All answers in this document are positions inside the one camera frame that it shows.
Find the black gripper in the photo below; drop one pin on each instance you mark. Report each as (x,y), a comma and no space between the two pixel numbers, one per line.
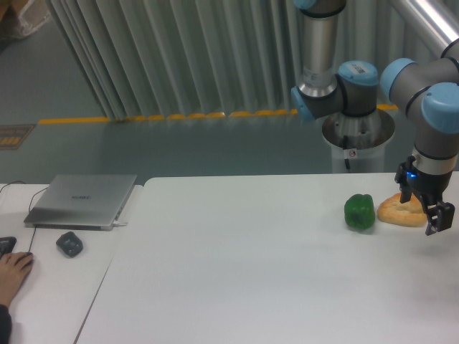
(428,189)

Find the dark sleeve forearm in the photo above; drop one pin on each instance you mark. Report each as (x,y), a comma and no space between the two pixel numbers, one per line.
(5,324)

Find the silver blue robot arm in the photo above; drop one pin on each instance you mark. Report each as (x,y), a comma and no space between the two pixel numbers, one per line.
(427,95)

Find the triangular flat bread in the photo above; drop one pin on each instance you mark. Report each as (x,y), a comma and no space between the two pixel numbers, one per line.
(409,214)

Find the person's hand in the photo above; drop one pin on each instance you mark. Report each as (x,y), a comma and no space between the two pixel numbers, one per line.
(11,277)

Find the green bell pepper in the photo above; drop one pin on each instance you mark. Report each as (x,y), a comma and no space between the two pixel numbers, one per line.
(359,211)

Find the grey pleated curtain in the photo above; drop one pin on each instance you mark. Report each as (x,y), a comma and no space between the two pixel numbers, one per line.
(187,58)

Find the silver closed laptop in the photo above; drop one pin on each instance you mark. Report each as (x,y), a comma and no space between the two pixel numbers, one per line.
(82,201)

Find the black 3D mouse controller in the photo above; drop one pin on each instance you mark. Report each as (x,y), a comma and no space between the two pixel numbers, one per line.
(70,244)

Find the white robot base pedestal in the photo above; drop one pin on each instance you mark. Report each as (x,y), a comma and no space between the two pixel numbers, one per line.
(358,143)

